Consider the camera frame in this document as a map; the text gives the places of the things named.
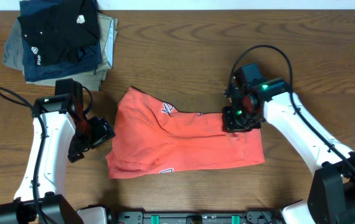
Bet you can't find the red t-shirt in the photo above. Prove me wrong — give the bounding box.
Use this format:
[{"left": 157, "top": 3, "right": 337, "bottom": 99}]
[{"left": 106, "top": 88, "right": 265, "bottom": 179}]

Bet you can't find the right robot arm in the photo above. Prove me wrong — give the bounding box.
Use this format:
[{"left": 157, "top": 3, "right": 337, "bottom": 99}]
[{"left": 222, "top": 63, "right": 355, "bottom": 223}]

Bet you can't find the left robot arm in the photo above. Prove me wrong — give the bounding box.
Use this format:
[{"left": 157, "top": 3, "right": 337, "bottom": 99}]
[{"left": 0, "top": 78, "right": 115, "bottom": 223}]

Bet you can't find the khaki folded garment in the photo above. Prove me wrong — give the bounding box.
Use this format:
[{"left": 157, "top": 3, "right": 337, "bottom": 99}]
[{"left": 26, "top": 12, "right": 116, "bottom": 91}]

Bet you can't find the navy folded shirt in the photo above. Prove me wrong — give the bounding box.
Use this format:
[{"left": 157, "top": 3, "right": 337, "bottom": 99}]
[{"left": 19, "top": 0, "right": 103, "bottom": 83}]

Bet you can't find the black folded polo shirt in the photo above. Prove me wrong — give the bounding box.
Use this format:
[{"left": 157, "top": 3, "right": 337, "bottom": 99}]
[{"left": 17, "top": 0, "right": 100, "bottom": 66}]

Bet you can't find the grey folded garment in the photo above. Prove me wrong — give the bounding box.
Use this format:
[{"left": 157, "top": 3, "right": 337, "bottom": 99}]
[{"left": 2, "top": 19, "right": 24, "bottom": 71}]

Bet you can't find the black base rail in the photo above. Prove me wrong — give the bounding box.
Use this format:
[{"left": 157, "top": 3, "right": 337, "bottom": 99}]
[{"left": 110, "top": 210, "right": 285, "bottom": 224}]

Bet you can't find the right camera cable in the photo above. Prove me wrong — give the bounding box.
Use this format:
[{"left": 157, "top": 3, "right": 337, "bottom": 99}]
[{"left": 227, "top": 44, "right": 355, "bottom": 197}]

